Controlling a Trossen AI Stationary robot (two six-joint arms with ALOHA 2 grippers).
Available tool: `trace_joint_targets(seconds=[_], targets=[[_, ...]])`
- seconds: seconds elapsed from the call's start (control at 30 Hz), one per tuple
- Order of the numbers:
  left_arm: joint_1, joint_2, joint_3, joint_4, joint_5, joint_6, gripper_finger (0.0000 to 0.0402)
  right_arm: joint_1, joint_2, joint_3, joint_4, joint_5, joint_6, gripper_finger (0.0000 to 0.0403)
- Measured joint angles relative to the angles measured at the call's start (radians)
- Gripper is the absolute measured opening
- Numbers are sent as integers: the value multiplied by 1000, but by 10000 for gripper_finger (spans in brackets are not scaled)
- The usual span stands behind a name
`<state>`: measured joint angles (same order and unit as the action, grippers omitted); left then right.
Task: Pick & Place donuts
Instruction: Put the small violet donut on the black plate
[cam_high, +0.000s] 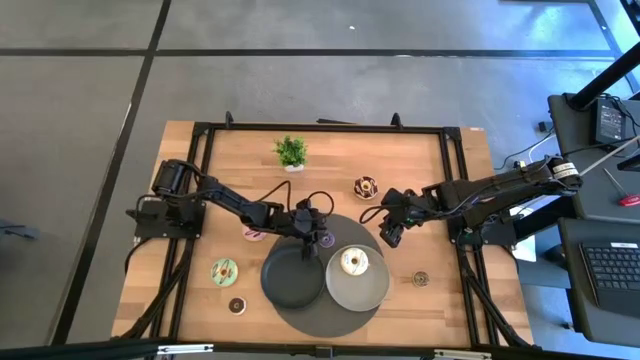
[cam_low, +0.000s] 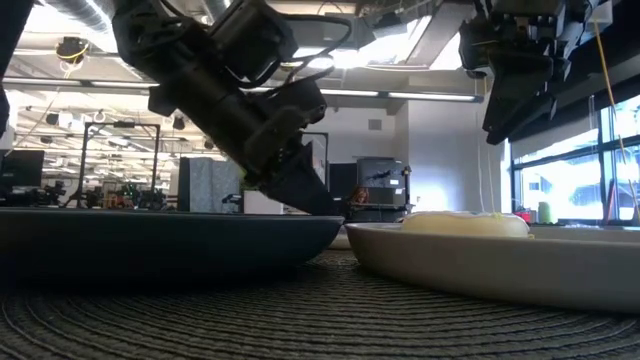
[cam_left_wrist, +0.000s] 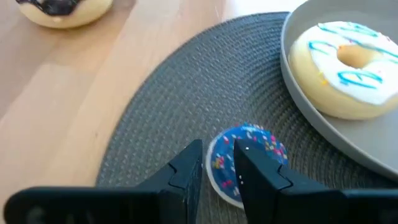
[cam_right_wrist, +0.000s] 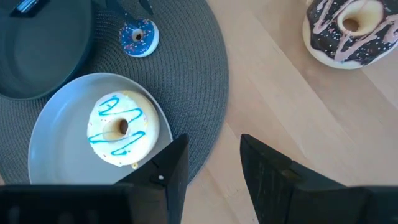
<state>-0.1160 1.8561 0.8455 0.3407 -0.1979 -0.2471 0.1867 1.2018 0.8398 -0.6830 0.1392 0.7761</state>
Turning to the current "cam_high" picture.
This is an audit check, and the red-handled screwdriver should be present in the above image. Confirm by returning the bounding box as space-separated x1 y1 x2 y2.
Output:
602 167 640 208

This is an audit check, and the green frosted donut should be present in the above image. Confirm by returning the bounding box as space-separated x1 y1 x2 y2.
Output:
209 257 240 288

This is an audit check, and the white frosted donut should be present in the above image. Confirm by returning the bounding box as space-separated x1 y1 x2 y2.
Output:
339 247 370 277

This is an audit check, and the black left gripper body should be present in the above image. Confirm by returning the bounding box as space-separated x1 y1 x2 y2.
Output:
292 198 326 242

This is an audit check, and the grey side desk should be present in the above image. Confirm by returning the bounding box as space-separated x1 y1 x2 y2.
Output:
547 92 640 224

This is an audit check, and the dark keyboard desk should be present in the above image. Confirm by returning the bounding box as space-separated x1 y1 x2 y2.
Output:
558 217 640 347

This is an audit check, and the white floor sheet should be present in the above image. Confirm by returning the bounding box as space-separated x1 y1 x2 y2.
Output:
509 204 537 264

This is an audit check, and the thin white rod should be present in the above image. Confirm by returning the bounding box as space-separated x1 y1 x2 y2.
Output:
578 133 640 177

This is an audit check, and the round dark grey mat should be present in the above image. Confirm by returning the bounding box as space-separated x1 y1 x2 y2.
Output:
269 213 386 339

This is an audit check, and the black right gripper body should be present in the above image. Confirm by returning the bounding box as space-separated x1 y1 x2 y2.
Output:
378 187 426 226

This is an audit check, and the pink frosted donut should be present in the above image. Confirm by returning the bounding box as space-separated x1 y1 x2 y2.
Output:
241 224 269 243

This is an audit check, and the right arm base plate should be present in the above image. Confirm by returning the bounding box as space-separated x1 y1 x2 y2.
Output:
447 214 519 247

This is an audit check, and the black rig beam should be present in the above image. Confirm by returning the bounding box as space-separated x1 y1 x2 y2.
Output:
0 338 640 360

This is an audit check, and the black power adapter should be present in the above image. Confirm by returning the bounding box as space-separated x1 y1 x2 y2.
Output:
594 97 629 147

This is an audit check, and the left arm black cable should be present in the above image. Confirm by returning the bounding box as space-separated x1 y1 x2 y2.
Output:
254 179 336 219

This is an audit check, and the small potted green plant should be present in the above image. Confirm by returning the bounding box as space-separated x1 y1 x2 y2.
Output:
273 134 309 174

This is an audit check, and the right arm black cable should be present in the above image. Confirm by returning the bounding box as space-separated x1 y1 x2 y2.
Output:
358 203 389 225

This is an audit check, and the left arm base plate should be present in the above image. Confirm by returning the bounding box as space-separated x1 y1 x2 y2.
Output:
125 197 207 240

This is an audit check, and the white floor cable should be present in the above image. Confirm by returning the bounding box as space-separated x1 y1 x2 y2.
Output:
493 128 556 172

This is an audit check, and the black keyboard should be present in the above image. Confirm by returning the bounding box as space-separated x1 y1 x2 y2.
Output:
579 241 640 317

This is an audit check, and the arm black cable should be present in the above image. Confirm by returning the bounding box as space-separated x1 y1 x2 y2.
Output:
358 203 389 225
254 179 336 219

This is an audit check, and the black aluminium table frame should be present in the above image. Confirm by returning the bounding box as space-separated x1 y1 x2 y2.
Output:
112 110 534 351

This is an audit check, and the chocolate donut white drizzle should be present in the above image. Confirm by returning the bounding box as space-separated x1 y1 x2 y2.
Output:
353 175 380 201

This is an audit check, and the black plate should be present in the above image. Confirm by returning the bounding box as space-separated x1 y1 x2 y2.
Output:
259 243 327 310

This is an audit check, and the grey plate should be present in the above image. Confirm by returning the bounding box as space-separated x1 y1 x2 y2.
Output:
325 243 391 313

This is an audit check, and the black diagonal pole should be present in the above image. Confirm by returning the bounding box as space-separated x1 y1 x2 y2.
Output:
569 42 640 111
619 0 640 24

